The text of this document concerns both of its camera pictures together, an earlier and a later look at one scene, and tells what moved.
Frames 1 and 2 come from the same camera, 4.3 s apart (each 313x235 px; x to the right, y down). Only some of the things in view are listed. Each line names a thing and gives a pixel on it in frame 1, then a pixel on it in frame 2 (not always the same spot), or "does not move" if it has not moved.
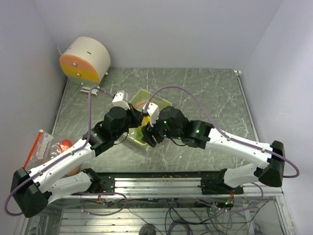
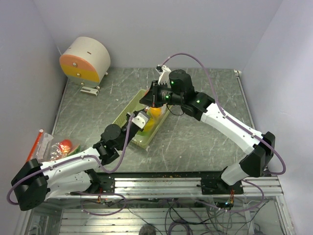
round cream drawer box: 86,61 does not move
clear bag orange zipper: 46,148 does not move
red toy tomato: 64,145 does not move
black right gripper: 148,131 -> 151,98
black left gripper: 136,116 -> 127,115
